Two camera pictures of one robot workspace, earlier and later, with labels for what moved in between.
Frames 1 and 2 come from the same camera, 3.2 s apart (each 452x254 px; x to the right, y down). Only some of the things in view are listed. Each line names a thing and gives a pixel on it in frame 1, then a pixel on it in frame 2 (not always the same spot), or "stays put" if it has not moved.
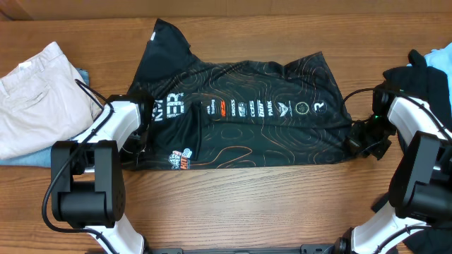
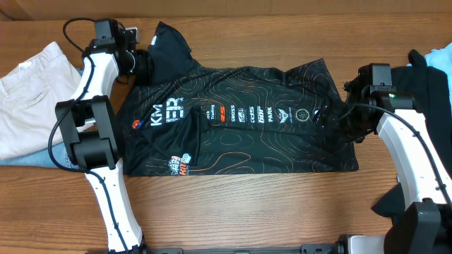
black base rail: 339,246 stays put
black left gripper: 131,162 to 145,63
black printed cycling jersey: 209,115 stays put
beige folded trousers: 43,104 stays put
